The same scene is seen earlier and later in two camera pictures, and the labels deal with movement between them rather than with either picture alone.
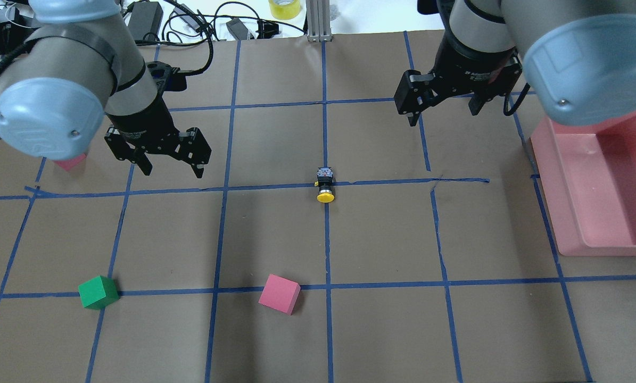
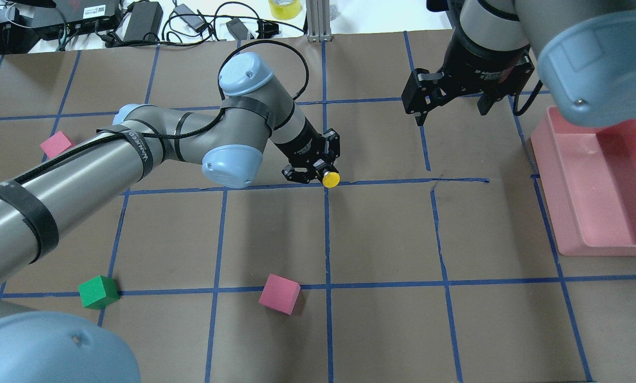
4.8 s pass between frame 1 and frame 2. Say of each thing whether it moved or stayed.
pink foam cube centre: stayed
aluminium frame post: stayed
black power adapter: stayed
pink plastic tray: stayed
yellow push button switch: moved
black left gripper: moved
